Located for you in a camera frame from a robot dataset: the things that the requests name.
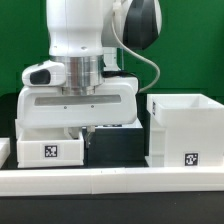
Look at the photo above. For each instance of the white drawer cabinet box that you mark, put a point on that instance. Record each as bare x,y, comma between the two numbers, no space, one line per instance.
186,130

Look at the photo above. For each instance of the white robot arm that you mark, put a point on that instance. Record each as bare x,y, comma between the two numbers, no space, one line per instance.
71,90

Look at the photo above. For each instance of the white drawer tray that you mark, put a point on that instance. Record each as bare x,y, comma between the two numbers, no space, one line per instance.
17,130
49,148

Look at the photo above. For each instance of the white front barrier rail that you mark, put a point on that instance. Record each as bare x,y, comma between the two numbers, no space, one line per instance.
109,181

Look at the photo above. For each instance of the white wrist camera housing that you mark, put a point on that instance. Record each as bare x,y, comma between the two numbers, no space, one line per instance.
47,73

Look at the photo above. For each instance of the white front drawer tray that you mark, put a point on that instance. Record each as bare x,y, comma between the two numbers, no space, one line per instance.
49,148

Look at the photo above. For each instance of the white left barrier rail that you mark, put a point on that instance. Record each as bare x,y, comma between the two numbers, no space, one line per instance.
4,150

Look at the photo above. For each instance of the white marker tag sheet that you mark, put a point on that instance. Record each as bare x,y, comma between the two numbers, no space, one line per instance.
135,124

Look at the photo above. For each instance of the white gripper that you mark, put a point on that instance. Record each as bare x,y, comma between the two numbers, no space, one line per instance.
113,103

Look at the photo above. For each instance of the white barrier rail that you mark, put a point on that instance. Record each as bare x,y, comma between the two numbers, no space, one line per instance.
109,181
4,150

